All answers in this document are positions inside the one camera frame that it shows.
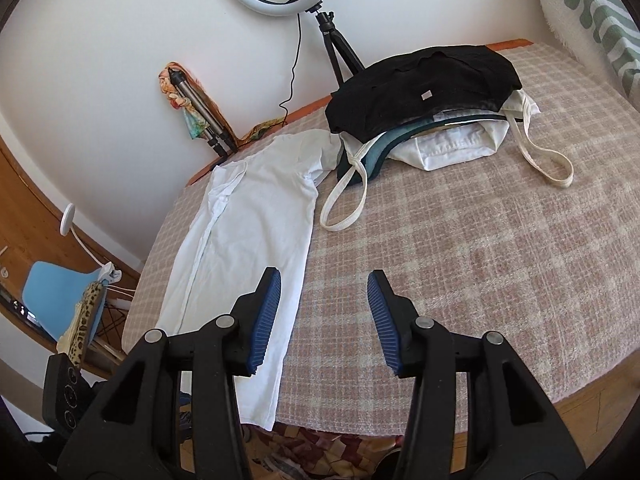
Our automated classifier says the white canvas tote bag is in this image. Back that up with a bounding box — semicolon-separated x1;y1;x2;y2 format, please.
320;90;575;233

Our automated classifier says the wooden bed frame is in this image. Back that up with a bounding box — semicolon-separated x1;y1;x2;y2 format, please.
545;370;631;461

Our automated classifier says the black ring light cable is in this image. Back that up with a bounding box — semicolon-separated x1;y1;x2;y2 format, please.
277;12;302;128

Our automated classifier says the leopard print cloth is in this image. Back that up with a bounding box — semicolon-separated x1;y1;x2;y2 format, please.
56;282;108;368

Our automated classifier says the blue chair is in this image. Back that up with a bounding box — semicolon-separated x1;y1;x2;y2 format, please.
22;260;128;376

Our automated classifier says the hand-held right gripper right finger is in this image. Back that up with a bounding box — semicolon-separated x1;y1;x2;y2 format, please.
366;269;586;480

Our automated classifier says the colourful floral scarf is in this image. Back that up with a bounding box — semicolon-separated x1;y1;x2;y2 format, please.
159;61;286;146

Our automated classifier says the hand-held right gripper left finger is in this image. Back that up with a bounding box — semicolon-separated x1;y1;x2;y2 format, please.
57;266;283;480

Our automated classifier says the pink plaid blanket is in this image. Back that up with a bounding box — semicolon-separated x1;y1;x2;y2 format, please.
121;42;640;441

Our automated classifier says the wooden door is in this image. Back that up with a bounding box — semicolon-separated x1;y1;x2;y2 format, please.
0;122;146;361

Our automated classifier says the patchwork quilt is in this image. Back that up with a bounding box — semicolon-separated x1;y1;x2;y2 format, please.
175;380;416;480

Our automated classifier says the white clamp desk lamp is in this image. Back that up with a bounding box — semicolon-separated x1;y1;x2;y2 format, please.
61;203;123;283

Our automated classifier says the grey folded tripod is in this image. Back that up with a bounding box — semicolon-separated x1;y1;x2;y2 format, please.
170;71;238;157

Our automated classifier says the white cable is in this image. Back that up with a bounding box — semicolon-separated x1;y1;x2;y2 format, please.
106;287;133;311

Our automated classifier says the folded white collared shirt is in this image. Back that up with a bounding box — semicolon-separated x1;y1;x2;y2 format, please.
400;122;501;172

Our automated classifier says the black garment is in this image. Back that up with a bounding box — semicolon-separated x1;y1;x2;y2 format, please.
325;45;523;142

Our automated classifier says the light blue cloth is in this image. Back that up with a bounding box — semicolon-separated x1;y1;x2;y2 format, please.
367;127;426;173

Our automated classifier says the green patterned cream cloth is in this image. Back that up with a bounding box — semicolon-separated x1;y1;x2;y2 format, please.
522;0;640;106

